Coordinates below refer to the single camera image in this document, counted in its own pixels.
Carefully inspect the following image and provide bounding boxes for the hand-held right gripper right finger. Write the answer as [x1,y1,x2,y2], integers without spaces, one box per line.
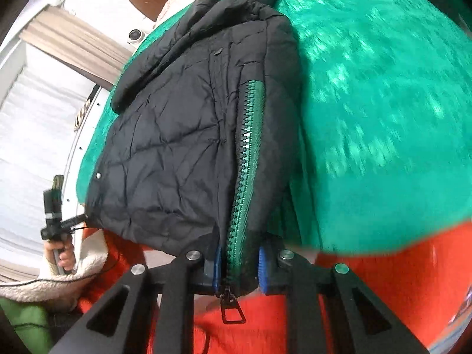
[258,244,430,354]

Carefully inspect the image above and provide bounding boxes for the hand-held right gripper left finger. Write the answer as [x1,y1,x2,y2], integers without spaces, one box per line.
[48,246,224,354]

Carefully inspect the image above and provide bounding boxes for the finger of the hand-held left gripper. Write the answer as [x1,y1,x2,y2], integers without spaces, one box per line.
[59,212,90,231]

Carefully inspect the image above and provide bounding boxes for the black puffer jacket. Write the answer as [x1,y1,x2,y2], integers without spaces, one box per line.
[85,0,307,325]

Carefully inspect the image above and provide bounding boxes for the striped cushion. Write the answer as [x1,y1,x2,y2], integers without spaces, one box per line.
[74,98,93,130]

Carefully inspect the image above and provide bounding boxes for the person's left forearm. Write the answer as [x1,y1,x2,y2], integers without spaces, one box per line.
[0,229,109,310]

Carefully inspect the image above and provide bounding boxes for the person's left hand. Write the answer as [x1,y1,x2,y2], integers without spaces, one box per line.
[43,240,77,276]

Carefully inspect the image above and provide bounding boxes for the white drawer cabinet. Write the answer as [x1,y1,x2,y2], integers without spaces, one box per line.
[61,81,113,211]

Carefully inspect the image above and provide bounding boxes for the beige curtain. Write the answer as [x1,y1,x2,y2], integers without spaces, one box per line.
[20,3,130,86]

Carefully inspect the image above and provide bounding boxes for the green blanket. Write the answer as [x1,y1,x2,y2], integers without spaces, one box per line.
[76,0,472,257]

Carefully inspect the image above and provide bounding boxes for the green trousers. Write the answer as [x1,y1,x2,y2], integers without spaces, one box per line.
[0,297,50,354]

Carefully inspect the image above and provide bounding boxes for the orange cloth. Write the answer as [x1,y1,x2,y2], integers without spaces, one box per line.
[77,225,472,354]

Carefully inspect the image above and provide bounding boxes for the white sheer curtain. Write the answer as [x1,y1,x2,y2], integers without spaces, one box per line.
[0,40,80,277]

